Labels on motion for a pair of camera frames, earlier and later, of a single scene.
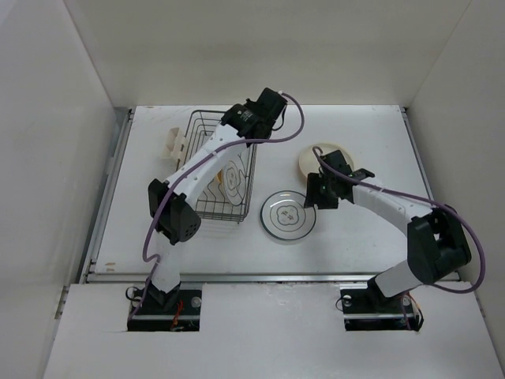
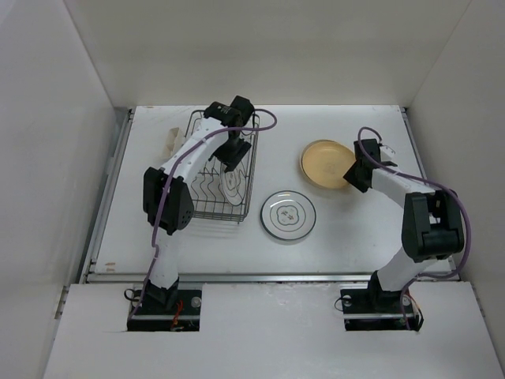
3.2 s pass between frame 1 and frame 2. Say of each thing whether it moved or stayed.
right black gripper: moved
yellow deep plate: moved
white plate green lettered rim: stayed
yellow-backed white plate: stayed
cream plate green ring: stayed
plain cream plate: stayed
